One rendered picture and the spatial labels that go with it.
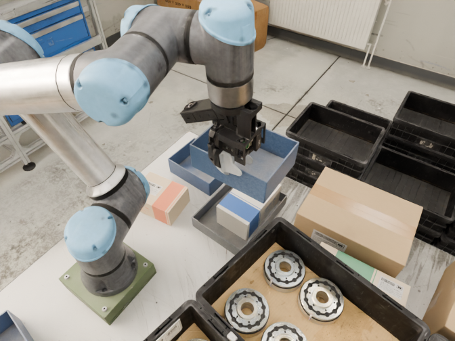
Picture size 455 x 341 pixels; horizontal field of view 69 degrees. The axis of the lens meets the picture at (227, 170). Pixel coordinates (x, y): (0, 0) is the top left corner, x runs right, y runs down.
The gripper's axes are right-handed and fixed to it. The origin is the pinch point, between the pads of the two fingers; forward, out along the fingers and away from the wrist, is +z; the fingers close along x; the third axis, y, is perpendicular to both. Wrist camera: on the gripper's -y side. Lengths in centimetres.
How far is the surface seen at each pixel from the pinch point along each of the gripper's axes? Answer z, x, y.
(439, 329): 25, 5, 53
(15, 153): 95, -3, -169
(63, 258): 40, -32, -41
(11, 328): 38, -53, -35
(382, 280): 31, 12, 39
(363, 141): 70, 99, 11
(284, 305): 28.2, -8.9, 22.3
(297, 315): 28.2, -9.2, 26.0
